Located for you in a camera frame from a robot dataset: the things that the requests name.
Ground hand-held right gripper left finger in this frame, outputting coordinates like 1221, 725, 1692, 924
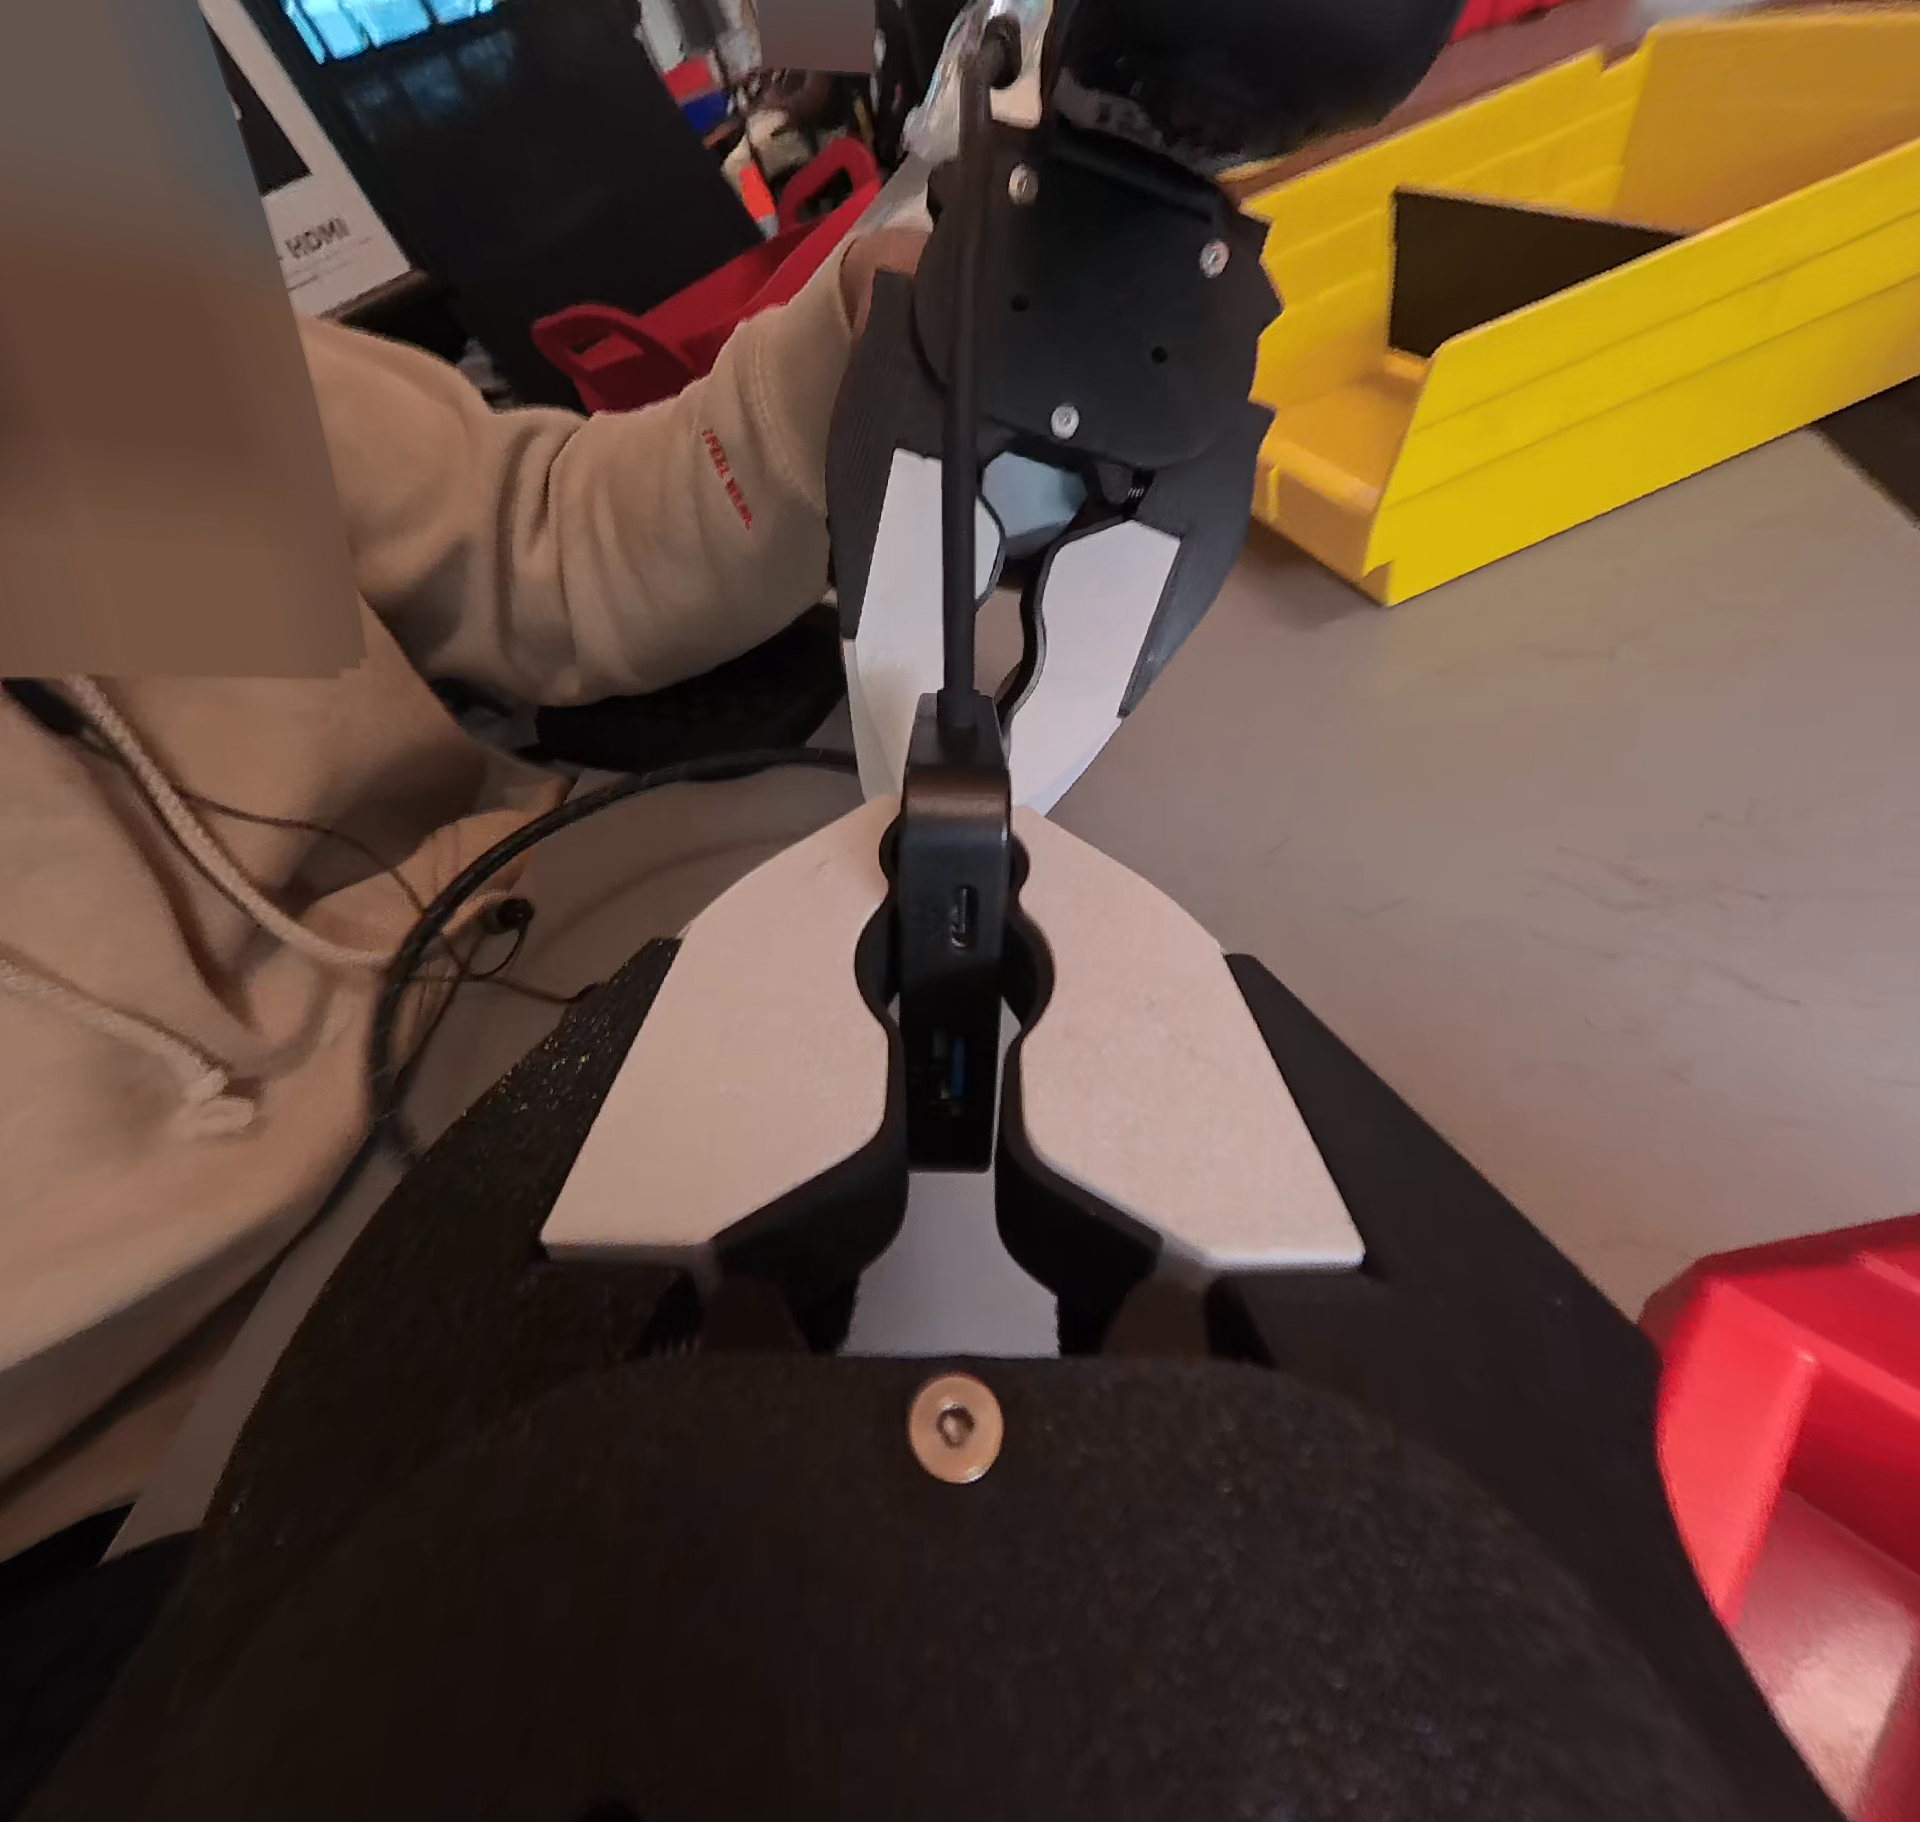
539, 801, 915, 1268

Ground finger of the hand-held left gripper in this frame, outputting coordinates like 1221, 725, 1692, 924
1008, 522, 1188, 820
839, 447, 1010, 805

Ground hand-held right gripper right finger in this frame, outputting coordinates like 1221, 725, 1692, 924
995, 806, 1370, 1283

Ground black hub adapter with cable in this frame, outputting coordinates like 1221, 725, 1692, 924
897, 16, 1038, 1178

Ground yellow plastic bin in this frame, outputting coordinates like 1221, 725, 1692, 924
1221, 0, 1920, 609

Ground red plastic bin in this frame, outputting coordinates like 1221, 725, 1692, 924
1640, 1220, 1920, 1822

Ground black mesh armrest pad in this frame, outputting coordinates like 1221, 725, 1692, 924
531, 608, 844, 774

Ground black bin divider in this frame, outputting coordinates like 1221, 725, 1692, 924
1386, 186, 1689, 359

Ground person in beige hoodie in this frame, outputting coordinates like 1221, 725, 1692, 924
0, 321, 662, 1554

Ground black framed marker sign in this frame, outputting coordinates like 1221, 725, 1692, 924
172, 0, 410, 321

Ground black wired earphones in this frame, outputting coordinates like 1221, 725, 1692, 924
0, 679, 602, 1005

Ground red basket with handle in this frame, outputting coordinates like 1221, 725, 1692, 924
530, 139, 888, 418

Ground black cable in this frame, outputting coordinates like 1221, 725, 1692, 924
365, 747, 870, 1155

